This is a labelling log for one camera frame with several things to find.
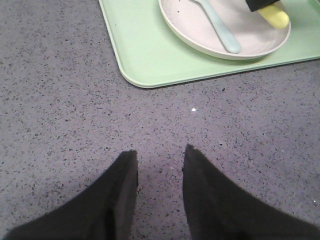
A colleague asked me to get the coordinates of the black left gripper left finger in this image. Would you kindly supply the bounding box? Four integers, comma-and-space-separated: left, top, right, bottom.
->
5, 150, 138, 240

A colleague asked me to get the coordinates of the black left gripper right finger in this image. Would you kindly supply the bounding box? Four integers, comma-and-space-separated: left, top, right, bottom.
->
182, 144, 320, 240

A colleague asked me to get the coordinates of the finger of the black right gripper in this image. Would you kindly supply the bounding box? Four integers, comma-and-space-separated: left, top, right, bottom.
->
245, 0, 278, 12

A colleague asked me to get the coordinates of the yellow plastic fork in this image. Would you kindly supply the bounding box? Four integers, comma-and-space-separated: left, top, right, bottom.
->
258, 4, 290, 29

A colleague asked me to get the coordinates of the cream round plate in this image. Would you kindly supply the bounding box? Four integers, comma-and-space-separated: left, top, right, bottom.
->
158, 0, 291, 60

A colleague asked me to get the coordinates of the light blue plastic spoon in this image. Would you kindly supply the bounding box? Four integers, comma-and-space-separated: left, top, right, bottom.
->
188, 0, 241, 54

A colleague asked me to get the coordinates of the light green plastic tray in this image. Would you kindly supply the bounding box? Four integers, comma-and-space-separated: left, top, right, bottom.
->
99, 0, 320, 89

